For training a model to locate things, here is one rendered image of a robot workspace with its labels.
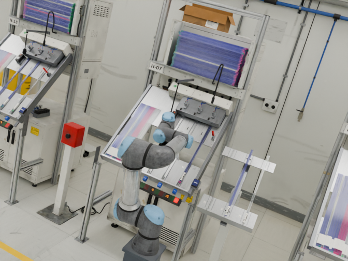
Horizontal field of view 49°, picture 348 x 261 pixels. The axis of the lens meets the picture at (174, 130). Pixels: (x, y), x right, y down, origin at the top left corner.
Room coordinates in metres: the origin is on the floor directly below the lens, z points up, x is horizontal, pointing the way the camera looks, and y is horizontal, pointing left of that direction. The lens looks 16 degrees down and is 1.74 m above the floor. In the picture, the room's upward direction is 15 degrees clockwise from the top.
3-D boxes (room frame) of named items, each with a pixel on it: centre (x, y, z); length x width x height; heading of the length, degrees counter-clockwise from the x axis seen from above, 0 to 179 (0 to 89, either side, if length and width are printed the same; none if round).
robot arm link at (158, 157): (1.82, -0.02, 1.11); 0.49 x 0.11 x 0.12; 168
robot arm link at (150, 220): (1.78, -0.01, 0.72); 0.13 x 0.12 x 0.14; 78
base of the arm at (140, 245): (1.78, -0.01, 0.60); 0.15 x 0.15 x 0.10
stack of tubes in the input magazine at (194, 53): (2.79, -0.11, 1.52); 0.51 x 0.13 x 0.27; 70
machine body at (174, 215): (2.93, -0.09, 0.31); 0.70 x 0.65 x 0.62; 70
